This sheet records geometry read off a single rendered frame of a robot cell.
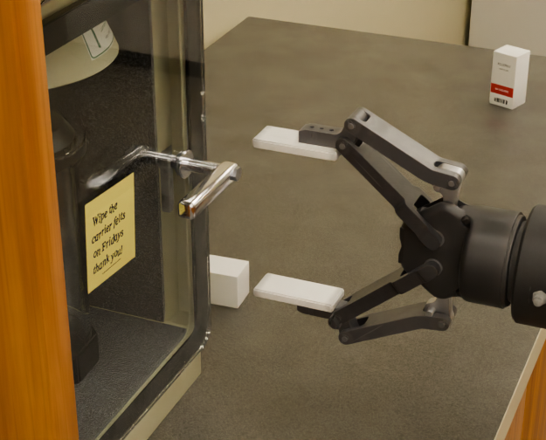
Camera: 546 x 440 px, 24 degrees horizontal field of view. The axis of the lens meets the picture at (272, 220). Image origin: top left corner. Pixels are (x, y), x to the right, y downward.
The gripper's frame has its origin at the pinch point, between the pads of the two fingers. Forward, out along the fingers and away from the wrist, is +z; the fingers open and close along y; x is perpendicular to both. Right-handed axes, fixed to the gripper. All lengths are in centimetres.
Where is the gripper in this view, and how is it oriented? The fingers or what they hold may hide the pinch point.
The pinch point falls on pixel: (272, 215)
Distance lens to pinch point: 103.4
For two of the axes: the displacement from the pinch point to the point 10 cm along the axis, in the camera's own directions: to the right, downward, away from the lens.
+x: -3.8, 4.3, -8.2
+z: -9.2, -1.8, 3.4
